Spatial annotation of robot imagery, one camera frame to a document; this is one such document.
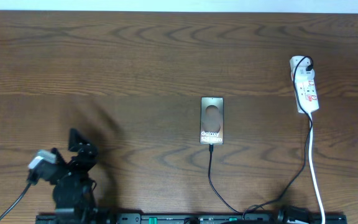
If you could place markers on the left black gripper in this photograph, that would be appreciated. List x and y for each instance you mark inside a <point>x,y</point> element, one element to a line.
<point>86,153</point>

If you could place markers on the gold Galaxy smartphone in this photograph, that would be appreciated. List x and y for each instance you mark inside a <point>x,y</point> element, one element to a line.
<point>212,120</point>

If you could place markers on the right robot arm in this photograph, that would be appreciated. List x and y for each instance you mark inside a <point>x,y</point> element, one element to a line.
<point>292,214</point>

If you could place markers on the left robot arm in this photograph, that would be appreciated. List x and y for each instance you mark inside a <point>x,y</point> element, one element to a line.
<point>73,191</point>

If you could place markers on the white power strip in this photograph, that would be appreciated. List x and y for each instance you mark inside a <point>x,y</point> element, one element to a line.
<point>302,75</point>

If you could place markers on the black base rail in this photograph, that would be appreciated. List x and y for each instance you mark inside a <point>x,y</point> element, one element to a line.
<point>136,218</point>

